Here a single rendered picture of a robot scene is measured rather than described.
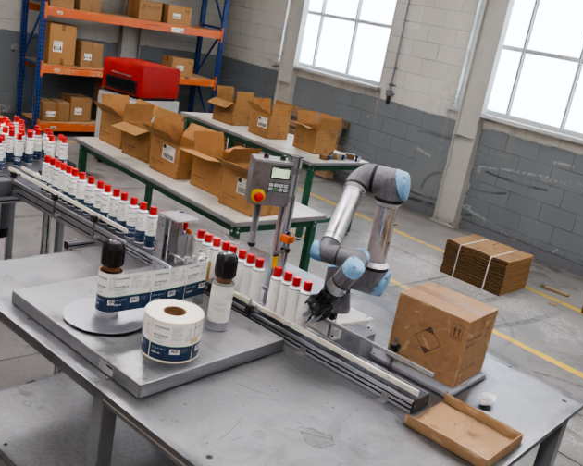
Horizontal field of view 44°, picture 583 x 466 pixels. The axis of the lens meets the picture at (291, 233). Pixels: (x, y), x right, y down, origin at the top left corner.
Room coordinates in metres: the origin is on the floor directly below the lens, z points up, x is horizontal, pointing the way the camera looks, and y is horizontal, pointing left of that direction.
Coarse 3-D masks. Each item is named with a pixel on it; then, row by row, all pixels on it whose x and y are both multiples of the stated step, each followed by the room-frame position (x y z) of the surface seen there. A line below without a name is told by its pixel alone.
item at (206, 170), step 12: (204, 132) 5.02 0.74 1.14; (216, 132) 5.09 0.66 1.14; (204, 144) 5.00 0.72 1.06; (216, 144) 5.07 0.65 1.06; (204, 156) 4.72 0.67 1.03; (228, 156) 4.69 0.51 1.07; (240, 156) 4.76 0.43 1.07; (192, 168) 4.92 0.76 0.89; (204, 168) 4.84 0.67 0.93; (216, 168) 4.75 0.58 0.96; (192, 180) 4.90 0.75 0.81; (204, 180) 4.82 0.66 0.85; (216, 180) 4.73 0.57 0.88; (216, 192) 4.72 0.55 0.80
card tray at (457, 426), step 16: (448, 400) 2.30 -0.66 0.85; (416, 416) 2.17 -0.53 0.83; (432, 416) 2.19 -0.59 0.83; (448, 416) 2.21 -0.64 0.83; (464, 416) 2.23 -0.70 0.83; (480, 416) 2.22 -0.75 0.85; (432, 432) 2.04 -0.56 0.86; (448, 432) 2.10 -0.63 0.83; (464, 432) 2.12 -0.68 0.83; (480, 432) 2.14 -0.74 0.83; (496, 432) 2.16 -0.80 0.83; (512, 432) 2.14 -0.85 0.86; (448, 448) 2.00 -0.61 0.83; (464, 448) 1.97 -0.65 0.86; (480, 448) 2.04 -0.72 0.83; (496, 448) 2.06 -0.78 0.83; (512, 448) 2.07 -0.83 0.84; (480, 464) 1.93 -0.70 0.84
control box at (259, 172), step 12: (252, 156) 2.87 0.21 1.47; (276, 156) 2.92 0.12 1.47; (252, 168) 2.83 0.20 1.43; (264, 168) 2.82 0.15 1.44; (252, 180) 2.81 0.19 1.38; (264, 180) 2.82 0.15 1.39; (276, 180) 2.83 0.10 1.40; (288, 180) 2.85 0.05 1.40; (252, 192) 2.81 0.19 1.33; (264, 192) 2.82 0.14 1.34; (276, 192) 2.84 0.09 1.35; (288, 192) 2.85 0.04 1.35; (264, 204) 2.83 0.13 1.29; (276, 204) 2.84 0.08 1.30
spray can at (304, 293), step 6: (306, 282) 2.58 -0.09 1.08; (312, 282) 2.59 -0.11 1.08; (306, 288) 2.57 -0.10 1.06; (300, 294) 2.58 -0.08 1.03; (306, 294) 2.57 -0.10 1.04; (312, 294) 2.58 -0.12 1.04; (300, 300) 2.57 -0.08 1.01; (300, 306) 2.57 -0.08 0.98; (306, 306) 2.57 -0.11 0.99; (300, 312) 2.57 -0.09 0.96; (294, 318) 2.59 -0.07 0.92; (300, 318) 2.57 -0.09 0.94; (300, 324) 2.56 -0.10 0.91; (306, 324) 2.58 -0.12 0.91
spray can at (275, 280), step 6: (276, 270) 2.67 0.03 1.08; (270, 276) 2.68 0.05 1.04; (276, 276) 2.67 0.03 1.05; (270, 282) 2.67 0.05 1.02; (276, 282) 2.66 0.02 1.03; (270, 288) 2.66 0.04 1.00; (276, 288) 2.66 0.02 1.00; (270, 294) 2.66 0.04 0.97; (276, 294) 2.66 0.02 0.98; (270, 300) 2.66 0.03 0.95; (276, 300) 2.66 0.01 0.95; (270, 306) 2.66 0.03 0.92; (276, 306) 2.67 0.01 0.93
